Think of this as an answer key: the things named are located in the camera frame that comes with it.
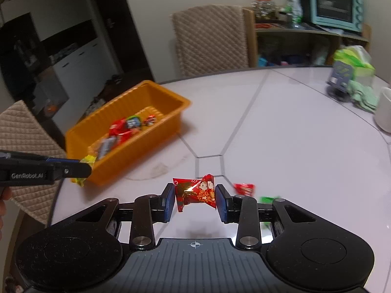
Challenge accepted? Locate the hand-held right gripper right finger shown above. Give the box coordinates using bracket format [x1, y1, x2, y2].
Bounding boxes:
[215, 184, 318, 250]

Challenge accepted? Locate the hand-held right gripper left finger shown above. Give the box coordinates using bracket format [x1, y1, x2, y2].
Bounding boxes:
[75, 183, 176, 250]

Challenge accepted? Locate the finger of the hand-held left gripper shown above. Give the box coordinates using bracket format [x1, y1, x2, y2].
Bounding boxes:
[54, 160, 93, 180]
[31, 155, 81, 163]

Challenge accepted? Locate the yellow and green snack packet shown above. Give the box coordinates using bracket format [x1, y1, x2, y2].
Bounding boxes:
[73, 155, 97, 188]

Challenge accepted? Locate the orange-red snack packet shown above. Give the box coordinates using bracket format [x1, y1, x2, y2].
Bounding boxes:
[233, 183, 256, 198]

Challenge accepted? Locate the red and gold figure packet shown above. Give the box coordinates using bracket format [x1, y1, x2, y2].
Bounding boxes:
[172, 174, 217, 213]

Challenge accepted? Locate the black seaweed packet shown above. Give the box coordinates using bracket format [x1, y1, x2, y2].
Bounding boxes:
[96, 137, 118, 160]

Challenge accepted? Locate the red pillow snack packet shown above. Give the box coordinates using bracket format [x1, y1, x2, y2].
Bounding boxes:
[109, 119, 128, 137]

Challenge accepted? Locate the orange plastic tray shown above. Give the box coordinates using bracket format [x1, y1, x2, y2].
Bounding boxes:
[65, 80, 192, 187]

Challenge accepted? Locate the plain red snack packet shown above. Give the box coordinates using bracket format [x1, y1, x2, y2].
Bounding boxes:
[117, 128, 141, 143]

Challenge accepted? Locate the green and black candy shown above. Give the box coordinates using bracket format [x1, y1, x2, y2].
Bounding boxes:
[126, 115, 143, 129]

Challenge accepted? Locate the person's left hand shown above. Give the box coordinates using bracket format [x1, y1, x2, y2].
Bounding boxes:
[0, 187, 12, 230]

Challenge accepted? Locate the beige quilted chair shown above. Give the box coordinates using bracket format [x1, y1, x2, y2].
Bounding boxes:
[171, 4, 250, 77]
[0, 100, 68, 225]

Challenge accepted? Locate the white cabinet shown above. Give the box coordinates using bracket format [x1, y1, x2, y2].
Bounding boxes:
[50, 41, 102, 99]

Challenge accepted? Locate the beige quilted chair back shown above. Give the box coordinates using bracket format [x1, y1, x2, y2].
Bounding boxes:
[171, 4, 250, 77]

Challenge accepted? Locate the grey phone stand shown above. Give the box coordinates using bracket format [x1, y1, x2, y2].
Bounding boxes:
[326, 60, 355, 99]

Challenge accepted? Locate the green cloth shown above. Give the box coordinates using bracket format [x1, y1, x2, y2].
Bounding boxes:
[349, 79, 380, 112]

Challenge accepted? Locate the wooden shelf unit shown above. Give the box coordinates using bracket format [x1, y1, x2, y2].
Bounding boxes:
[242, 7, 372, 68]

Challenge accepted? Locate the white mug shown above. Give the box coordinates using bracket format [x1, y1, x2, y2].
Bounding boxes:
[374, 87, 391, 134]

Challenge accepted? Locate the green tissue pack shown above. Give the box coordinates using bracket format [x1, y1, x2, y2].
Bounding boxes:
[333, 45, 376, 80]

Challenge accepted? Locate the clear jar with orange lid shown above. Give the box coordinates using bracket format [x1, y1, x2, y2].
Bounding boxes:
[252, 0, 276, 19]

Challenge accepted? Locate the green plastic bag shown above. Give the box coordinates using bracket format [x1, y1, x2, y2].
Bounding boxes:
[285, 0, 304, 28]

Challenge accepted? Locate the teal toaster oven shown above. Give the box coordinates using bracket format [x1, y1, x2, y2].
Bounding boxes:
[308, 0, 364, 34]

